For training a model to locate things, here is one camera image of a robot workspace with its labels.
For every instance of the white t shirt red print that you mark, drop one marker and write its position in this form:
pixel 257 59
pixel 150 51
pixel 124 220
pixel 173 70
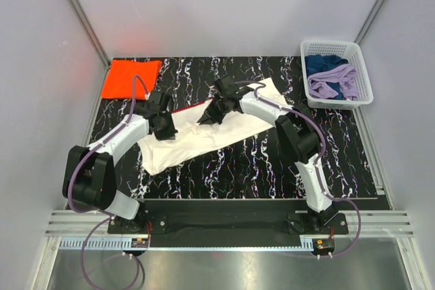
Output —
pixel 193 139

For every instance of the slotted cable duct rail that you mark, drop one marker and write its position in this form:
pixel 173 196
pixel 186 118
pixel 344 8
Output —
pixel 161 243

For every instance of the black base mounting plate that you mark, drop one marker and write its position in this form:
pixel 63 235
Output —
pixel 245 219

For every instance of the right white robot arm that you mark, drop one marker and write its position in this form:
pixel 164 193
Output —
pixel 299 137

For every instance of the lilac t shirt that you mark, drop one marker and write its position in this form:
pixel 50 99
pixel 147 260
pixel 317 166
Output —
pixel 345 75

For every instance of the folded orange t shirt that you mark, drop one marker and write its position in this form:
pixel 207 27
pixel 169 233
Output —
pixel 123 74

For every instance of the dark blue t shirt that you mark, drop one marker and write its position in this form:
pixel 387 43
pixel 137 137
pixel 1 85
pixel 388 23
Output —
pixel 318 65

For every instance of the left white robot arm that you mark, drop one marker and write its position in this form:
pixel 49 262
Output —
pixel 90 175

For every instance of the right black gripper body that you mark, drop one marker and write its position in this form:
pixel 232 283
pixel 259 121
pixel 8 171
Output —
pixel 223 100

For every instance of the white plastic laundry basket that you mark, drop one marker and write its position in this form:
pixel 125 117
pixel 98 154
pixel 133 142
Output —
pixel 346 50

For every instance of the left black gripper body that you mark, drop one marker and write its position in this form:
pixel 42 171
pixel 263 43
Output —
pixel 165 113

